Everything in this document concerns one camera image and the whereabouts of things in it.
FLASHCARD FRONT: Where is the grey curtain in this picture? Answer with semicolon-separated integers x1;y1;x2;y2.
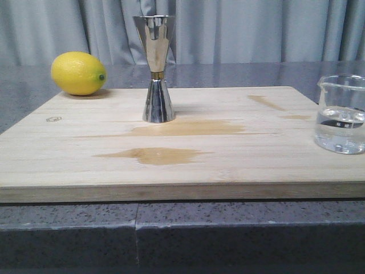
1;1;364;66

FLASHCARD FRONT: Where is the glass beaker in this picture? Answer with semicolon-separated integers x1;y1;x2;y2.
314;74;364;155

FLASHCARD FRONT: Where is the steel double jigger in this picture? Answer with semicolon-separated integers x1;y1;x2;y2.
133;15;175;123

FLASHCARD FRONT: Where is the yellow lemon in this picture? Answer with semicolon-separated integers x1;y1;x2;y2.
51;51;107;96

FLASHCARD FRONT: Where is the wooden cutting board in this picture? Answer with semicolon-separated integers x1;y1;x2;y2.
1;86;364;203

